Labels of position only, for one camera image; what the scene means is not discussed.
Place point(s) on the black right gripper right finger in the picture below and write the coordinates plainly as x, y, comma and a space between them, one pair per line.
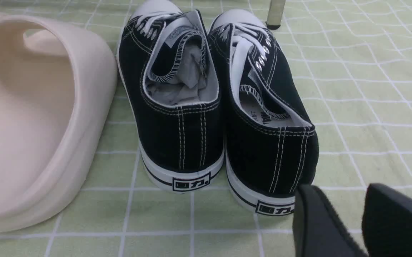
387, 222

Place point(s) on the metal shoe rack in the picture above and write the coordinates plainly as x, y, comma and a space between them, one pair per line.
275, 14

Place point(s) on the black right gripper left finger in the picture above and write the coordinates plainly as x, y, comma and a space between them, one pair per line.
318, 230

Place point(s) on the black canvas sneaker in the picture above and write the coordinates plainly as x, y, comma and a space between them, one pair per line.
166, 68
271, 145

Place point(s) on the cream right slide slipper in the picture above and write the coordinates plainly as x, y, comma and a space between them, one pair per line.
57, 83

